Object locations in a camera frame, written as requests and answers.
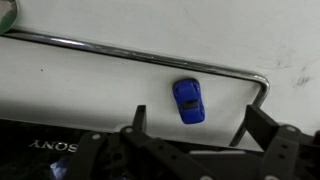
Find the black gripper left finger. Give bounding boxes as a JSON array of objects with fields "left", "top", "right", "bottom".
[{"left": 132, "top": 105, "right": 147, "bottom": 131}]

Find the chrome tv stand bar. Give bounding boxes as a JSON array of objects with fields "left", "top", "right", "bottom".
[{"left": 0, "top": 31, "right": 270, "bottom": 146}]

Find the black flat screen television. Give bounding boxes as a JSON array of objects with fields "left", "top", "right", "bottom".
[{"left": 0, "top": 118, "right": 320, "bottom": 180}]

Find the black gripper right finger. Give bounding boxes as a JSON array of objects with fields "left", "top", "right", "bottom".
[{"left": 244, "top": 105, "right": 279, "bottom": 150}]

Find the small blue toy car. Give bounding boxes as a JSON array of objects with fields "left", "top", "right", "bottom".
[{"left": 172, "top": 78, "right": 205, "bottom": 124}]

